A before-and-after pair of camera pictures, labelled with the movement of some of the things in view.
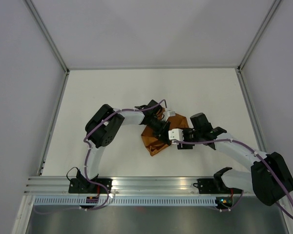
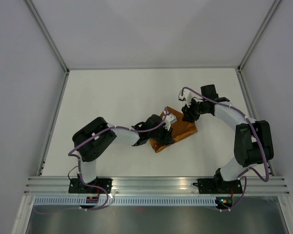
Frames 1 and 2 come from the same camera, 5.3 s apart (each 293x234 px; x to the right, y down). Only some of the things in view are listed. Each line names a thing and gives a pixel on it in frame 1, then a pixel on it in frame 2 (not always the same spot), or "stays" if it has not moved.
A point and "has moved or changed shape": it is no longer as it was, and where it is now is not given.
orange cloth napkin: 154,144 has moved or changed shape
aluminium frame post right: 275,4 stays
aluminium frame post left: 48,36 stays
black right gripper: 185,146 → 187,111
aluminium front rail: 121,185 stays
